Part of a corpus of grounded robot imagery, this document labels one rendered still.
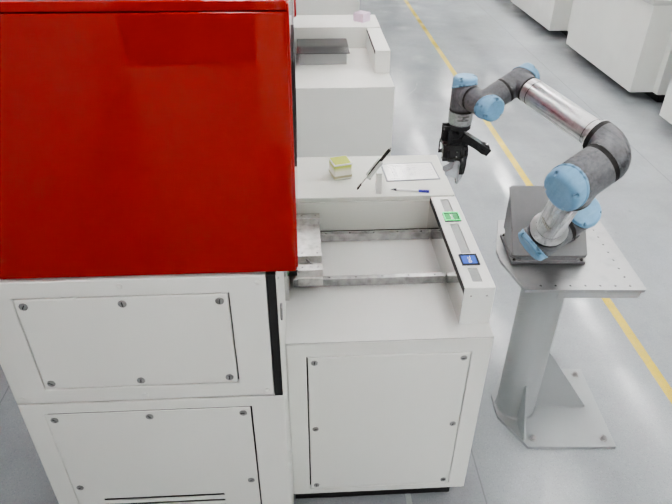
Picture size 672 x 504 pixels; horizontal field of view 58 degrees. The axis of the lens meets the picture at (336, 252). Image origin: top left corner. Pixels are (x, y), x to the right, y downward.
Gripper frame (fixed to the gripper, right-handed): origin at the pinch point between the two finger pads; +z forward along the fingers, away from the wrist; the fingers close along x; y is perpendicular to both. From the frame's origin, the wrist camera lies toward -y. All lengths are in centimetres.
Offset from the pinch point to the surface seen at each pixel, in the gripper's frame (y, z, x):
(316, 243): 48, 23, 2
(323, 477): 48, 93, 46
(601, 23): -257, 61, -450
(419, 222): 8.4, 25.7, -15.1
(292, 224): 55, -24, 66
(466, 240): -1.1, 14.7, 14.7
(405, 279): 18.9, 26.8, 19.0
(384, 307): 27, 29, 31
